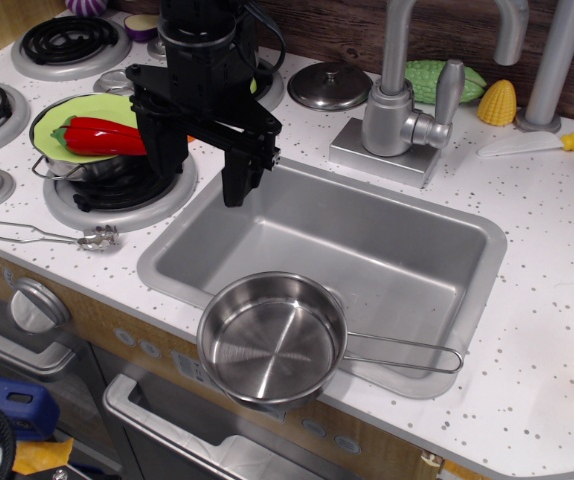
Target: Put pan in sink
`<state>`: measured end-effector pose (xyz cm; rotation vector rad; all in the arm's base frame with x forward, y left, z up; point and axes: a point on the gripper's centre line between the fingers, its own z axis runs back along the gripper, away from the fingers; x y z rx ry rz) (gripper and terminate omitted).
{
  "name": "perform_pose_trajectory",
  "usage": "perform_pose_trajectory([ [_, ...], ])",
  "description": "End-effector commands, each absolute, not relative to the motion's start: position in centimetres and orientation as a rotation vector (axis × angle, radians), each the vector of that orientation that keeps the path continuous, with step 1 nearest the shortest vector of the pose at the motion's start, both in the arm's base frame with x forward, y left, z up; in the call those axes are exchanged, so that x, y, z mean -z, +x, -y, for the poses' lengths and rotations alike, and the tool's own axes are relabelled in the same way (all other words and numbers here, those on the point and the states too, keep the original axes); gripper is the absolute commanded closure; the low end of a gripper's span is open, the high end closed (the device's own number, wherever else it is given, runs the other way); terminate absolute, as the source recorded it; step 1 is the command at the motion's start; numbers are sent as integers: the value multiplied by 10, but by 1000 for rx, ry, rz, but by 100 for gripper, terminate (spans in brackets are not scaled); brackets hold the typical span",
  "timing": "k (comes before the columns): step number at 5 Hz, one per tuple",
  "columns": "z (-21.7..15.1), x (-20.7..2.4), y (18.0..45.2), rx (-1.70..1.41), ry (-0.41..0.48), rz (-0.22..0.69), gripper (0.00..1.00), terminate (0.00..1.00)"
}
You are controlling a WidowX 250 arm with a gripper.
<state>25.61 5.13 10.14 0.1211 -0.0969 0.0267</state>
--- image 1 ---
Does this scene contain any purple white toy onion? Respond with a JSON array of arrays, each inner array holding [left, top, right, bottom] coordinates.
[[65, 0, 109, 17]]

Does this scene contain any front right black burner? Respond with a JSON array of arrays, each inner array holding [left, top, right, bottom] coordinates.
[[43, 156, 198, 233]]

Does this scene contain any grey stove knob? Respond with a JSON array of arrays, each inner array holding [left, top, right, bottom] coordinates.
[[8, 277, 71, 334]]

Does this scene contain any green plate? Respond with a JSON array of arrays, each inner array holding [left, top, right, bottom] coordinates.
[[29, 93, 137, 163]]

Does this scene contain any white toy knife yellow handle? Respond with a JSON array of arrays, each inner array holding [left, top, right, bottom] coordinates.
[[477, 131, 574, 157]]

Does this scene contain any purple toy eggplant half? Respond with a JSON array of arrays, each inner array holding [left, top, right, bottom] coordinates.
[[123, 14, 159, 42]]

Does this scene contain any blue clamp tool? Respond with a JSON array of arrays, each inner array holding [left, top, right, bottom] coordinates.
[[0, 377, 60, 441]]

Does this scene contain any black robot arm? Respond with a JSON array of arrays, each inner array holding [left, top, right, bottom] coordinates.
[[126, 1, 282, 207]]

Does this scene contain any yellow toy corn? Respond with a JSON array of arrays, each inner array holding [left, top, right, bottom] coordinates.
[[477, 80, 517, 126]]

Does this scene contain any back left black burner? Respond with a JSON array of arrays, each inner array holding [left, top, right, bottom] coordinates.
[[11, 16, 131, 82]]

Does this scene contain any green toy bitter gourd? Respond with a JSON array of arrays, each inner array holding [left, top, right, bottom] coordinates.
[[405, 60, 487, 105]]

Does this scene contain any grey toy sink basin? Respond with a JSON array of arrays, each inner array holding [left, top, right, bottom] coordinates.
[[137, 160, 507, 399]]

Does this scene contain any red toy chili pepper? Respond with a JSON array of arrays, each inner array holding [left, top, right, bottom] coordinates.
[[51, 116, 146, 156]]

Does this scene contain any metal wire whisk utensil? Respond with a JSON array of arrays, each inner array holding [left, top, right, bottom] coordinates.
[[0, 221, 119, 251]]

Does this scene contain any steel pan with wire handle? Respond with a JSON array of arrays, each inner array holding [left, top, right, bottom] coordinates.
[[196, 271, 464, 412]]

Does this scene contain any steel pot lid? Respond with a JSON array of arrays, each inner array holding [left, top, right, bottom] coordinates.
[[287, 62, 373, 111]]

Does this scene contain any steel pot on burner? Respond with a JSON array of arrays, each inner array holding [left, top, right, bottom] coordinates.
[[29, 93, 149, 185]]

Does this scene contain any grey toy faucet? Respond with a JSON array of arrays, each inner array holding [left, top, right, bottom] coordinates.
[[329, 0, 529, 190]]

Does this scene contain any grey vertical post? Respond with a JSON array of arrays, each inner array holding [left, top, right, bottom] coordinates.
[[514, 0, 574, 133]]

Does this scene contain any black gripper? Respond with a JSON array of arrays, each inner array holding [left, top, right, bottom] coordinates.
[[127, 33, 281, 208]]

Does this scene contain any grey oven door handle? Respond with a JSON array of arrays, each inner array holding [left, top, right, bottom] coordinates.
[[103, 374, 318, 479]]

